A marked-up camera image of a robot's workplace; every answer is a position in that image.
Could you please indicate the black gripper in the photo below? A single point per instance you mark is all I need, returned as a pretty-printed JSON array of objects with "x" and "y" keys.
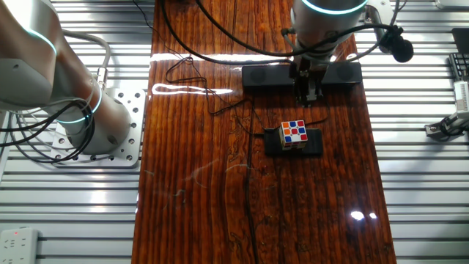
[{"x": 304, "y": 73}]

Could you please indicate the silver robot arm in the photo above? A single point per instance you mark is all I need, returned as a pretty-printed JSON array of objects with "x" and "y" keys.
[{"x": 36, "y": 73}]

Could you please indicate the black speaker bar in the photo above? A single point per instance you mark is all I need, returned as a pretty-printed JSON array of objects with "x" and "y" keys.
[{"x": 264, "y": 75}]

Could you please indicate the Rubik's cube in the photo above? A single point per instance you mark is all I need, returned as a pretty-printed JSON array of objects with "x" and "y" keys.
[{"x": 293, "y": 133}]

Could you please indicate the black computer keyboard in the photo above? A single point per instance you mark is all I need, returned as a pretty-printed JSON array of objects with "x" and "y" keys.
[{"x": 461, "y": 66}]

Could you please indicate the black flat panel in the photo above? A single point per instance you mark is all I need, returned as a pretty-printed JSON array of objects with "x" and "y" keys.
[{"x": 462, "y": 40}]

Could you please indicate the grey flat device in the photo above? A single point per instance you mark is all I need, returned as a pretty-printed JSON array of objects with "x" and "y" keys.
[{"x": 452, "y": 3}]

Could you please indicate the silver robot mounting plate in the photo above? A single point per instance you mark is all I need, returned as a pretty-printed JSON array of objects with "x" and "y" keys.
[{"x": 128, "y": 110}]

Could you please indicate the white power strip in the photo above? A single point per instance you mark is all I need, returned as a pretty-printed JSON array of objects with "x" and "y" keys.
[{"x": 18, "y": 245}]

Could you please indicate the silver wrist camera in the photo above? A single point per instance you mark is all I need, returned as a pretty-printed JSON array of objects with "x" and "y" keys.
[{"x": 375, "y": 16}]

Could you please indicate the small grey bracket camera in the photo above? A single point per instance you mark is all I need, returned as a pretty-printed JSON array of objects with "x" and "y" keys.
[{"x": 439, "y": 129}]

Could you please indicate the silver white depth camera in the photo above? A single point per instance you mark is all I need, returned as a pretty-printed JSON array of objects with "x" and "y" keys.
[{"x": 462, "y": 97}]

